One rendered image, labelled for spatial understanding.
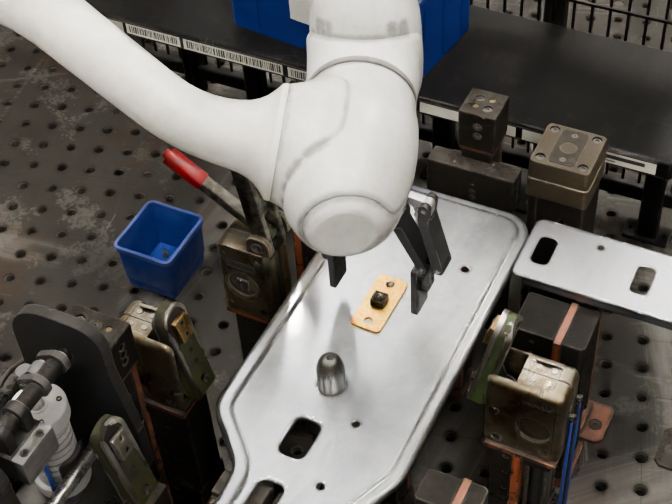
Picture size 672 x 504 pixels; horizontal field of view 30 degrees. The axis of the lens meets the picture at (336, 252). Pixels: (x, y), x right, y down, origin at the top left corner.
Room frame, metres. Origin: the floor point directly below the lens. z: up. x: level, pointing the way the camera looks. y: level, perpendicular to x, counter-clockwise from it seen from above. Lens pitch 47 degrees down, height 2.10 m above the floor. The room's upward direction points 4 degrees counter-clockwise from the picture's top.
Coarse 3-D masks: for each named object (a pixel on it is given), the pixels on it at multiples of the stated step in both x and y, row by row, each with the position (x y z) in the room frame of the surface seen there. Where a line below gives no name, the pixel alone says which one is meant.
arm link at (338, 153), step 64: (0, 0) 0.95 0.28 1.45; (64, 0) 0.94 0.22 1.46; (64, 64) 0.90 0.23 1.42; (128, 64) 0.86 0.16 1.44; (192, 128) 0.80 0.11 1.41; (256, 128) 0.79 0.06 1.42; (320, 128) 0.77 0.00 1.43; (384, 128) 0.78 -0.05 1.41; (320, 192) 0.72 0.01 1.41; (384, 192) 0.72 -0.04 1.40
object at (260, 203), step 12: (240, 180) 1.01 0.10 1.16; (240, 192) 1.01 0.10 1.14; (252, 192) 1.00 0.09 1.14; (252, 204) 1.00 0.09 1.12; (264, 204) 1.03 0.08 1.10; (252, 216) 1.00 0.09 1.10; (264, 216) 1.03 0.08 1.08; (276, 216) 1.02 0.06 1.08; (252, 228) 1.01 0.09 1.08; (264, 228) 1.00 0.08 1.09; (276, 228) 1.02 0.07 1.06
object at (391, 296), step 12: (384, 276) 0.99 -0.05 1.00; (372, 288) 0.97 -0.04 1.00; (384, 288) 0.97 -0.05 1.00; (396, 288) 0.97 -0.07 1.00; (372, 300) 0.95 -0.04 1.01; (384, 300) 0.94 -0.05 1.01; (396, 300) 0.95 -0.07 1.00; (360, 312) 0.94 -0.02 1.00; (372, 312) 0.93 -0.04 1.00; (384, 312) 0.93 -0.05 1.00; (360, 324) 0.92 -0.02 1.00; (372, 324) 0.92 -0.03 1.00; (384, 324) 0.92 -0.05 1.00
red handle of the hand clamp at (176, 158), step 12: (168, 156) 1.07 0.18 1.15; (180, 156) 1.07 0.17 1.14; (180, 168) 1.06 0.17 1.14; (192, 168) 1.06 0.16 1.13; (192, 180) 1.05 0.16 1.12; (204, 180) 1.05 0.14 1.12; (204, 192) 1.05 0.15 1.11; (216, 192) 1.04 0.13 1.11; (228, 192) 1.05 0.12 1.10; (228, 204) 1.03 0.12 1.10; (240, 204) 1.04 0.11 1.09; (240, 216) 1.02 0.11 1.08
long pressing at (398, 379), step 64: (320, 256) 1.03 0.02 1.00; (384, 256) 1.02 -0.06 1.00; (512, 256) 1.01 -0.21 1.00; (320, 320) 0.93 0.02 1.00; (448, 320) 0.92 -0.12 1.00; (256, 384) 0.85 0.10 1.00; (384, 384) 0.83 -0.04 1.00; (448, 384) 0.83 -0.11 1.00; (256, 448) 0.76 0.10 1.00; (320, 448) 0.76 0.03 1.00; (384, 448) 0.75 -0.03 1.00
